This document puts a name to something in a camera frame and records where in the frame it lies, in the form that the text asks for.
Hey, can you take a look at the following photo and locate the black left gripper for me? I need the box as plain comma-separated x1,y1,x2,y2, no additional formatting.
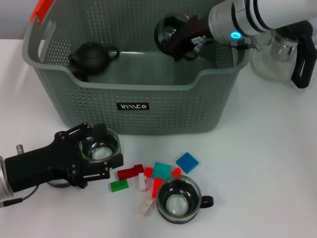
4,122,109,193

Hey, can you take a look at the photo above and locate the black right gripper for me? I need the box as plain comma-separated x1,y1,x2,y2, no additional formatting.
173,15,211,62

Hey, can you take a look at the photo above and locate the grey perforated storage basket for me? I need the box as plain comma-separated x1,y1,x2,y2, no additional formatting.
22,0,250,136

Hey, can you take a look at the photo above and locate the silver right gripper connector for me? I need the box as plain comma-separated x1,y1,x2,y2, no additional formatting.
194,36,207,53

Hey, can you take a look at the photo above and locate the dark red toy brick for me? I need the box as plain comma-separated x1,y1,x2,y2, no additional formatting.
117,164,145,181

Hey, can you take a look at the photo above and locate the green toy brick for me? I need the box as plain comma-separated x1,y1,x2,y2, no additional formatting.
108,179,130,193

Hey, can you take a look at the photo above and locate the white toy brick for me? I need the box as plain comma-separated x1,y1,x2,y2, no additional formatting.
137,173,147,191

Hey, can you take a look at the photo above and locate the black brand label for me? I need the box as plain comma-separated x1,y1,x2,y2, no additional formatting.
116,102,150,111

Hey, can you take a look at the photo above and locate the teal toy plate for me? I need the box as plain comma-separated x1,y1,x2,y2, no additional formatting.
152,162,172,180

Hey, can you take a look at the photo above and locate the orange sloped toy brick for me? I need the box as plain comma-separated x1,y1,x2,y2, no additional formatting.
151,178,164,198

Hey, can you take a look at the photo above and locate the clear beige toy brick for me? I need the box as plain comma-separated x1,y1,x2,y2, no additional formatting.
138,197,155,217

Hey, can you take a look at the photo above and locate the blue toy plate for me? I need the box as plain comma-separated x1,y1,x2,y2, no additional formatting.
175,151,200,175

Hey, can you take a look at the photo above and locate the black clay teapot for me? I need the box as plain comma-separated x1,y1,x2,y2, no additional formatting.
68,42,120,75

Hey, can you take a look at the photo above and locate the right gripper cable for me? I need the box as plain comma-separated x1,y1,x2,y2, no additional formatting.
205,34,263,52

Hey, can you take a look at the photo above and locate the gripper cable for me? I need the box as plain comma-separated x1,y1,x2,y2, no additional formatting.
0,184,40,208
205,34,263,52

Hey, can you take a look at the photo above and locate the glass kettle with black handle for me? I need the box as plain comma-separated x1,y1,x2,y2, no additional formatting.
250,21,317,89

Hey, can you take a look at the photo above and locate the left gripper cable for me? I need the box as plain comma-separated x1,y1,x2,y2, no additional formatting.
0,184,40,208

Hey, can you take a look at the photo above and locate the orange basket handle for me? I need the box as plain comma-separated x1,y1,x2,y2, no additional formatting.
30,0,55,25

